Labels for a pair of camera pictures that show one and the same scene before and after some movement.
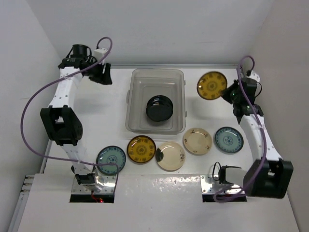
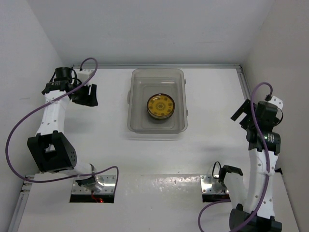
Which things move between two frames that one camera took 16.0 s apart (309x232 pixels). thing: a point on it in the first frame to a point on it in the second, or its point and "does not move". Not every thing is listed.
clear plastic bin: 145,83 does not move
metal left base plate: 105,184 does not move
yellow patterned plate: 141,149 to 160,106
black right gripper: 225,94 to 245,108
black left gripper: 104,78 to 88,100
